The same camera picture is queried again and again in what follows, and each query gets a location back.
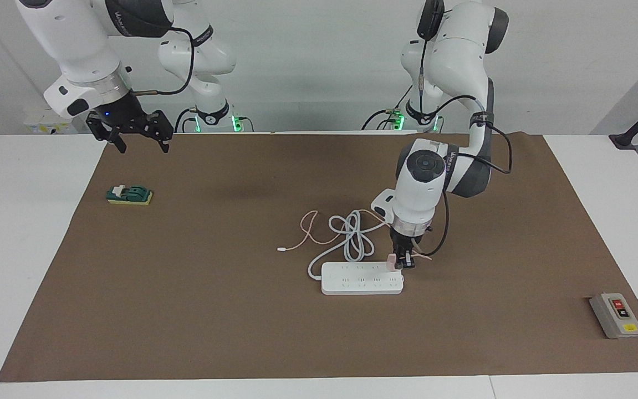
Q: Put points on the brown table mat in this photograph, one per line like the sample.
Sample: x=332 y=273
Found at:
x=185 y=332

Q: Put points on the pink charger block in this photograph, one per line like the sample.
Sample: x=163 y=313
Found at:
x=392 y=262

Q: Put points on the white power strip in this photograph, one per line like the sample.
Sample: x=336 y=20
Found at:
x=363 y=280

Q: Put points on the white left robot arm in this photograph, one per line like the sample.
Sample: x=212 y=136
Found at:
x=452 y=55

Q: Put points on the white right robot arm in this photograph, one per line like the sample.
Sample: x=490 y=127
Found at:
x=75 y=39

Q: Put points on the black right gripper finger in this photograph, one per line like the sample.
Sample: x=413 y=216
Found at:
x=162 y=142
x=118 y=142

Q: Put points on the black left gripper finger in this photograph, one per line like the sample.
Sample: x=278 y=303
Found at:
x=411 y=259
x=401 y=259

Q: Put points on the grey on-off switch box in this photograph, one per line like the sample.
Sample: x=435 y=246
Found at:
x=618 y=316

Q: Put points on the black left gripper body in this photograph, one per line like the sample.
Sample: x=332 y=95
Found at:
x=404 y=239

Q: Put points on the white cardboard boxes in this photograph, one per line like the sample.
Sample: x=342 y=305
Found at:
x=39 y=124

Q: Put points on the green knife switch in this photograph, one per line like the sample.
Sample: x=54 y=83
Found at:
x=130 y=195

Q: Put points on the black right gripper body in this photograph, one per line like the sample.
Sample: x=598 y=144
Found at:
x=124 y=116

